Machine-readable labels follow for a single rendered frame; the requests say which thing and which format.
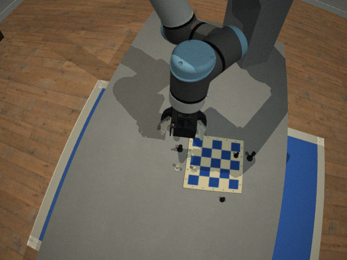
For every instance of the black rook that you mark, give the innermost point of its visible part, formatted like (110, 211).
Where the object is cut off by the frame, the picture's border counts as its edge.
(180, 149)

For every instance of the black king chess piece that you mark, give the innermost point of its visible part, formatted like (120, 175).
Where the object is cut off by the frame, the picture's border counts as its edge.
(250, 157)

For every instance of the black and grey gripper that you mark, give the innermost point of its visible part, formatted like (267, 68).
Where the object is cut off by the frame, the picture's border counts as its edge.
(184, 124)

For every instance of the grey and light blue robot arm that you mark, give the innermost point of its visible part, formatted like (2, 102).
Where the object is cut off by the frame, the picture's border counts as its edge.
(202, 53)

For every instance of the blue and cream chessboard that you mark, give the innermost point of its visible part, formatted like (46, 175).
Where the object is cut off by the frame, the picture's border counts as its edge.
(216, 168)

